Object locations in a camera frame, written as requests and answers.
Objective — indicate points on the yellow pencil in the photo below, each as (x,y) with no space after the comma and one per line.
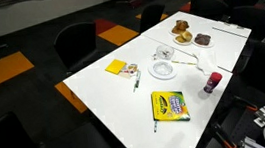
(186,63)

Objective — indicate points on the plate of brown pastry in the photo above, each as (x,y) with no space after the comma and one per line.
(203,40)

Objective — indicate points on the crayola marker box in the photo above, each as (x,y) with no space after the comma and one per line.
(169,106)

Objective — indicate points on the white plate with glass lid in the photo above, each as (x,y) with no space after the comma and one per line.
(162,70)

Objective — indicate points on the black orange tool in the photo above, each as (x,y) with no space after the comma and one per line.
(227,142)

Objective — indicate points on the crumpled white tissue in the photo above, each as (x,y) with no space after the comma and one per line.
(206,61)

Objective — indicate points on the black chair back centre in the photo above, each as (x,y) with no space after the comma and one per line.
(151,16)

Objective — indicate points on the plate of yellow pastries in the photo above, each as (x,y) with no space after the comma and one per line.
(183,38)

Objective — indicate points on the cut glass bowl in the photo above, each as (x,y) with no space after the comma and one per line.
(165,52)

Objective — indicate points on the green marker pen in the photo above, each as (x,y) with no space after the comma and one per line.
(137,80)

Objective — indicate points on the black chair left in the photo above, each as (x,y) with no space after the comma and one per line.
(76,46)

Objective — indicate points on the black chair back right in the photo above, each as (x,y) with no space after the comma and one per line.
(211,9)

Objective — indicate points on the red lidded jar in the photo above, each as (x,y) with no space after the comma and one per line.
(212,82)

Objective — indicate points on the plate of muffins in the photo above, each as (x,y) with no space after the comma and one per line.
(180,27)

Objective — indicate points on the small piece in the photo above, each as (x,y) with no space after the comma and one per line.
(154,57)

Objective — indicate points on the yellow sticky note pad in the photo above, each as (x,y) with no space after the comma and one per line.
(115,66)

